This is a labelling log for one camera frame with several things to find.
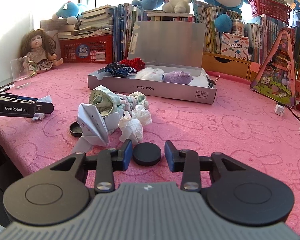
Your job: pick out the red plastic basket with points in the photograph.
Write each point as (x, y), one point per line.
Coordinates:
(94, 49)

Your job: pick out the green checked doll dress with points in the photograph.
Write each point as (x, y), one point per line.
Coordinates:
(108, 102)

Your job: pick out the clear glass cup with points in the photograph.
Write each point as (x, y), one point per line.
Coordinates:
(20, 72)

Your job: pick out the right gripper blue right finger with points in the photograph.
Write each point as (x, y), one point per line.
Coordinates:
(174, 160)

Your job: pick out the white label printer box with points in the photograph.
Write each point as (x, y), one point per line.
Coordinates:
(236, 46)

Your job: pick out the blue floral fabric pouch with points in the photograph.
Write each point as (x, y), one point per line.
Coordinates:
(119, 70)

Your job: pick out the brown haired doll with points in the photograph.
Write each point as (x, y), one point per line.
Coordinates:
(40, 50)

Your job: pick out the white paper piece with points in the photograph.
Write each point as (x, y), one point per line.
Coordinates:
(95, 128)

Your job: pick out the row of upright books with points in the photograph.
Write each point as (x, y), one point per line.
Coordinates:
(261, 30)

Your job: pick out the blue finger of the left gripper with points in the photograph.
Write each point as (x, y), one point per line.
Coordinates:
(19, 97)
(44, 107)

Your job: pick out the red knitted item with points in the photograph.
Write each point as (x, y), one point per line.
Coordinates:
(135, 63)

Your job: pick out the wooden drawer organizer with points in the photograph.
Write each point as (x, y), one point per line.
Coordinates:
(216, 63)

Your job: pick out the red basket on shelf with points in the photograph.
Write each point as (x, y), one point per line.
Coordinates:
(270, 8)

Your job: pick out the grey cardboard box with lid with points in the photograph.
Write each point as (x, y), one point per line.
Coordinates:
(170, 46)

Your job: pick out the pink triangular toy house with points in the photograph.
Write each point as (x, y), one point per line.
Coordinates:
(276, 77)

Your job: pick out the small black cap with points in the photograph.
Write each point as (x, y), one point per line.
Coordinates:
(75, 129)

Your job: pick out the row of blue books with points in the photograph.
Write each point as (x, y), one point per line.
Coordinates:
(125, 16)

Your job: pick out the white tissue ball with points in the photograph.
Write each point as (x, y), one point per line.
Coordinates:
(131, 129)

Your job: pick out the black binder clip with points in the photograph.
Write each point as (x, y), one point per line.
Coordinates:
(213, 81)

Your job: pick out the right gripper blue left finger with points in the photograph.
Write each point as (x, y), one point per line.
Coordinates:
(124, 155)

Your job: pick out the black round cap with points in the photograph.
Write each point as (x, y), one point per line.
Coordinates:
(146, 154)

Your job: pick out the white fluffy plush toy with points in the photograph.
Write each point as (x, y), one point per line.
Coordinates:
(151, 74)

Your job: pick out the blue bear plush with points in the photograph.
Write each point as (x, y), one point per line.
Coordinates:
(147, 4)

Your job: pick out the small white paper cube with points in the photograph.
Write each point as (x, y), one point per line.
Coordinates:
(279, 110)

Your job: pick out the purple fluffy plush toy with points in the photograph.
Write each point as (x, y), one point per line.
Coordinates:
(180, 77)

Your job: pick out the white striped paper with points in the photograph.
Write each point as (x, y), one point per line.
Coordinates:
(38, 116)

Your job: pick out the blue doraemon plush toy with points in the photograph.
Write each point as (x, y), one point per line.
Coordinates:
(70, 12)

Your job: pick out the stack of books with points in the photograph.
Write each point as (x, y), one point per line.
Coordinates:
(95, 22)

